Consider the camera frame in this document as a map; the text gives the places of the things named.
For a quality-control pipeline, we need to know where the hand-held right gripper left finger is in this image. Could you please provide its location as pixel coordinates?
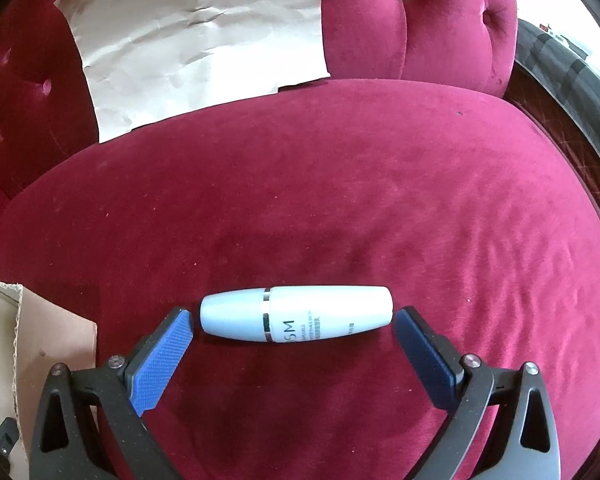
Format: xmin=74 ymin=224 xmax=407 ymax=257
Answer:
xmin=30 ymin=307 xmax=197 ymax=480

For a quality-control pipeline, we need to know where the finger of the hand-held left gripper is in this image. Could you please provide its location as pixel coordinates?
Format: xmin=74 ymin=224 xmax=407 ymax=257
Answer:
xmin=0 ymin=417 xmax=19 ymax=457

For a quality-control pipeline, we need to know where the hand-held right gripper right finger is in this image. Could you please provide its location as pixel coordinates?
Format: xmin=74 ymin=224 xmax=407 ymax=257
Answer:
xmin=394 ymin=307 xmax=562 ymax=480

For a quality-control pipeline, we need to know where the cardboard box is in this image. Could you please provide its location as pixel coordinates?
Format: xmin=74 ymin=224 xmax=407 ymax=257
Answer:
xmin=0 ymin=277 xmax=99 ymax=461

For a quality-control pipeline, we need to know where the light blue white bottle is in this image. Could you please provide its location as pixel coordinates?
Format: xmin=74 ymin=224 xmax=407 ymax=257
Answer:
xmin=200 ymin=285 xmax=395 ymax=346

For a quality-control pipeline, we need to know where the red velvet tufted sofa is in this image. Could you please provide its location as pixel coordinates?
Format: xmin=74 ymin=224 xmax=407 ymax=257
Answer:
xmin=0 ymin=0 xmax=600 ymax=480

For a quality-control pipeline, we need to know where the grey plaid bed blanket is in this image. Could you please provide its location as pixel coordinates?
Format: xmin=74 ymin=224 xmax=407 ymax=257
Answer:
xmin=514 ymin=17 xmax=600 ymax=187

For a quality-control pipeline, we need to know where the brown paper sheet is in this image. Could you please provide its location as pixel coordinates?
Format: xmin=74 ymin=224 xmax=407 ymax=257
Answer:
xmin=54 ymin=0 xmax=333 ymax=144

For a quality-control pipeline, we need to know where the dark wooden bed frame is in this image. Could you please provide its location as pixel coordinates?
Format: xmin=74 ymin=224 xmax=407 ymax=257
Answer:
xmin=504 ymin=67 xmax=600 ymax=242

